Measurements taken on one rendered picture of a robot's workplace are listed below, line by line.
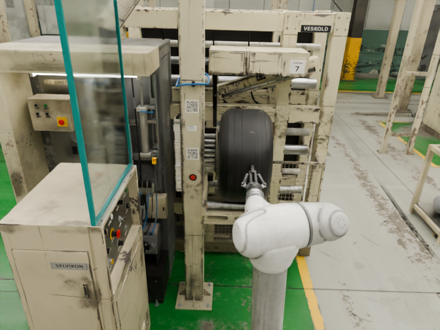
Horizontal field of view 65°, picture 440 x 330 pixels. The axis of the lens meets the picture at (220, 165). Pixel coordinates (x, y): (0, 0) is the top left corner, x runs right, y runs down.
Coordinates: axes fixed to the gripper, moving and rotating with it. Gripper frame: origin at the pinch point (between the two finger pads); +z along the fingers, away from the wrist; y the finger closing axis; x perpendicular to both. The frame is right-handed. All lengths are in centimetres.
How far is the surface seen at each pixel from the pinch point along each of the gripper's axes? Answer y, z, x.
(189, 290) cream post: 37, 9, 114
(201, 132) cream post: 28.9, 25.7, -8.3
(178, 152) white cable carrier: 42.7, 24.9, 5.5
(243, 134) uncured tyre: 4.8, 15.2, -13.6
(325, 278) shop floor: -72, 36, 130
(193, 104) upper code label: 33, 28, -25
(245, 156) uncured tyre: 3.9, 6.8, -4.5
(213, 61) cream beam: 24, 57, -41
